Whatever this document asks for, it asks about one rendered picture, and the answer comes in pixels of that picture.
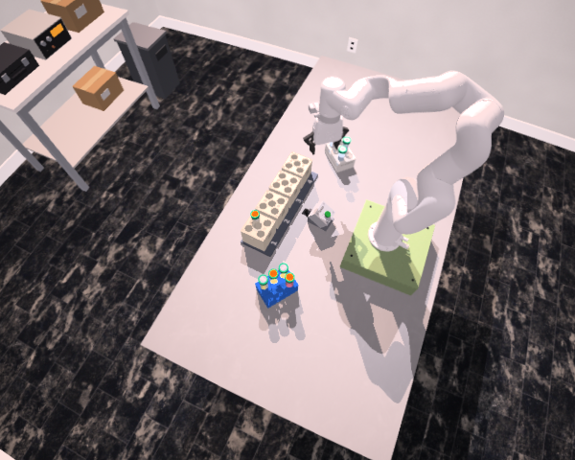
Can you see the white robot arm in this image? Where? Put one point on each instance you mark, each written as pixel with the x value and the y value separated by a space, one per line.
pixel 480 113

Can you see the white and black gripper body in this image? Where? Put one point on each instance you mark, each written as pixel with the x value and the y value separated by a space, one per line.
pixel 325 133

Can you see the white tube rack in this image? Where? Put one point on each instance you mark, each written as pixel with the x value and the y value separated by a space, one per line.
pixel 342 165

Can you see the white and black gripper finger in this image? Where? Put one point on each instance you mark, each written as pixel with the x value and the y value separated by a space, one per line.
pixel 309 141
pixel 345 131

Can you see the blue tube rack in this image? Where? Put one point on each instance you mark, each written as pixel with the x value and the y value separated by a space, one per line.
pixel 280 290

